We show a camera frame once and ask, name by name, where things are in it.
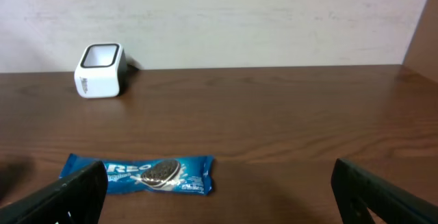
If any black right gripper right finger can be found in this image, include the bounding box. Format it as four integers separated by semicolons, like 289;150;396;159
331;158;437;224

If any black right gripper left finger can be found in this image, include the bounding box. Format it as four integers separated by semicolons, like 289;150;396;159
1;161;108;224

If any blue Oreo cookie pack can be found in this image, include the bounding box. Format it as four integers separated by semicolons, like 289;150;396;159
58;153;216;197

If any white barcode scanner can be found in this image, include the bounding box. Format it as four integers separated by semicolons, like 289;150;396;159
74;42;127;99

